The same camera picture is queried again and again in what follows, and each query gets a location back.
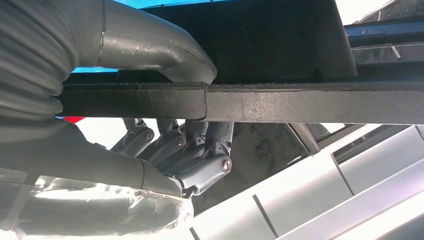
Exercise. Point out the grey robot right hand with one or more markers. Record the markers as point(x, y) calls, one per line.
point(82, 172)

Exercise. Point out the blue metal shelf rack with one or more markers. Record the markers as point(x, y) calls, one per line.
point(149, 2)

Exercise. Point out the red barrier belt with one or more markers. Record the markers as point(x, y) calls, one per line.
point(74, 120)

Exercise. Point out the white car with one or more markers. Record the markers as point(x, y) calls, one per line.
point(298, 198)

